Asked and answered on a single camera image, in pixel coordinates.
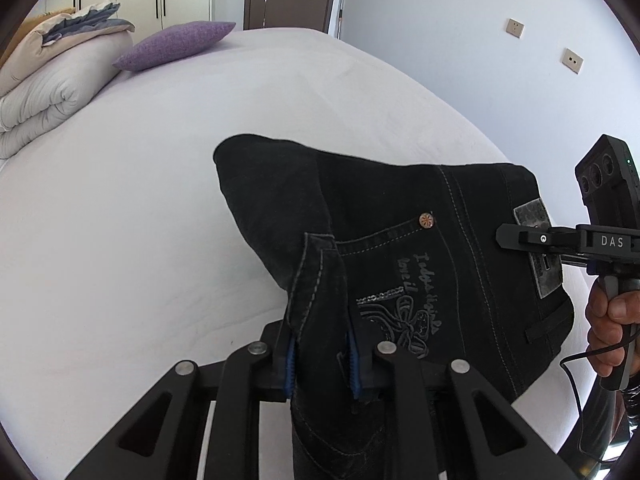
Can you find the wall socket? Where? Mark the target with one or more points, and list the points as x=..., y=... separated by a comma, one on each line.
x=572, y=61
x=514, y=28

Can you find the person's right hand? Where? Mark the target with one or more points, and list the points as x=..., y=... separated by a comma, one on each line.
x=606, y=319

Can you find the black denim pants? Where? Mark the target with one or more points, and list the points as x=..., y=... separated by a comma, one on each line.
x=408, y=250

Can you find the folded blue clothes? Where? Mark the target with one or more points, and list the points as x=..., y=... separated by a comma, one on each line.
x=100, y=16

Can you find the white bed with sheet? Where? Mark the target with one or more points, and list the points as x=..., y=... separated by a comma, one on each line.
x=119, y=254

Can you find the upper wall socket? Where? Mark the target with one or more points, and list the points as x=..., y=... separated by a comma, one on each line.
x=514, y=28

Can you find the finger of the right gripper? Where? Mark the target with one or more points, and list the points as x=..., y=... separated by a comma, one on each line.
x=447, y=421
x=198, y=420

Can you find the folded grey beige duvet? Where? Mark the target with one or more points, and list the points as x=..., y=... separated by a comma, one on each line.
x=41, y=87

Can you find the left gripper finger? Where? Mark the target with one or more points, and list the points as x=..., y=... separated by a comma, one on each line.
x=531, y=239

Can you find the yellow cushion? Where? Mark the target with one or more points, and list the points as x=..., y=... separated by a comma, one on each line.
x=26, y=27

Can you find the lower wall socket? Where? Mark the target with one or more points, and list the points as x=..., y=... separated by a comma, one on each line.
x=572, y=61

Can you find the purple cushion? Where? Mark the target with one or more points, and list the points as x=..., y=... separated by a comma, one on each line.
x=173, y=44

